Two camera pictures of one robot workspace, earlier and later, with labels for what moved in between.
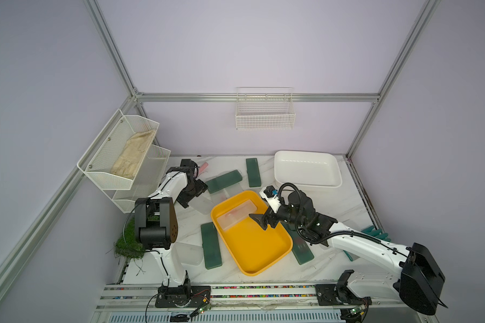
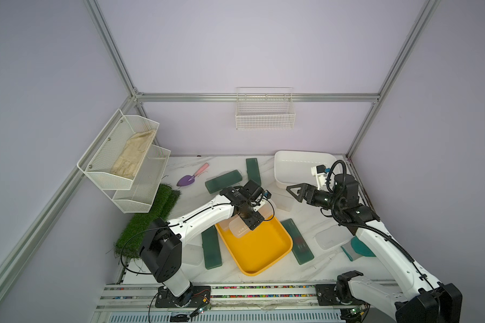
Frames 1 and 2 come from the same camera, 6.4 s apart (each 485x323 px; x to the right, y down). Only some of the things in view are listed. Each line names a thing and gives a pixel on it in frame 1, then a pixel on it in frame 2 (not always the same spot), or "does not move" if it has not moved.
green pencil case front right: [300, 249] does not move
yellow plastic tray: [252, 249] does not move
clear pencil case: [202, 204] to [238, 227]
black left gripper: [183, 200] to [253, 222]
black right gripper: [261, 218] to [304, 192]
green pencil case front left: [211, 245] does not move
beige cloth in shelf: [130, 156] does not move
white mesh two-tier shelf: [124, 162] does not move
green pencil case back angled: [223, 181] does not move
